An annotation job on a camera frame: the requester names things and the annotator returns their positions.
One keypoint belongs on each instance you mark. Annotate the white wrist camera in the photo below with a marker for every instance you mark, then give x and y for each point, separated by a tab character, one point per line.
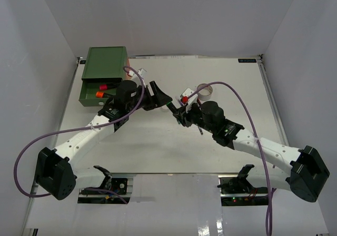
136	74
188	98

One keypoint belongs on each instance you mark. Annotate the small clear tape roll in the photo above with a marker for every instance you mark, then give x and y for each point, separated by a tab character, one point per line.
164	109

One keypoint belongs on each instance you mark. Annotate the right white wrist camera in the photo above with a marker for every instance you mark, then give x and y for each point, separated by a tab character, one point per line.
188	98

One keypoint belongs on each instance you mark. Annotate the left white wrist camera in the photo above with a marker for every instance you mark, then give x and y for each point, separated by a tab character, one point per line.
136	74

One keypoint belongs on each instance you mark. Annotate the red pen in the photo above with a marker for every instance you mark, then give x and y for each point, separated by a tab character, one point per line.
200	130

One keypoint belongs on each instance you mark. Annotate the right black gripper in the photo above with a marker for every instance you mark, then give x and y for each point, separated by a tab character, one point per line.
183	117

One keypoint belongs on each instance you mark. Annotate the green highlighter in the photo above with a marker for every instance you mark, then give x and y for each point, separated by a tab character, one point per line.
171	107

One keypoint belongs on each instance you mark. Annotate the green drawer box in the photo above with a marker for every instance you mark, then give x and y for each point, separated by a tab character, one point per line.
103	65

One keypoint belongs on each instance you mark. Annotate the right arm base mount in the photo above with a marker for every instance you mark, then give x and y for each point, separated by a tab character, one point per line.
237	192

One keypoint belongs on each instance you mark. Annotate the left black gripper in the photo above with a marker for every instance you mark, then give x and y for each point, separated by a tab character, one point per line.
160	99

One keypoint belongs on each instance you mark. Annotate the pink highlighter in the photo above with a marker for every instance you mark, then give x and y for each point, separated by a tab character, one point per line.
108	86

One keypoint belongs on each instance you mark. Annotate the large white tape roll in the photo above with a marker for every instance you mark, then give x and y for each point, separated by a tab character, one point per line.
204	92

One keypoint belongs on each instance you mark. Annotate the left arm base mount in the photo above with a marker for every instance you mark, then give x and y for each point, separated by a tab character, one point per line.
115	191

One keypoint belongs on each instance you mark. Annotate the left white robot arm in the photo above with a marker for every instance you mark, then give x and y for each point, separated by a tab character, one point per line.
56	170

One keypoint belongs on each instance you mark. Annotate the orange highlighter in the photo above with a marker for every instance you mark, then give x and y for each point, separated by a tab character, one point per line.
100	94

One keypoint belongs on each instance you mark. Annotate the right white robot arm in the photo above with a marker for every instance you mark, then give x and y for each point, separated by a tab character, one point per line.
301	171

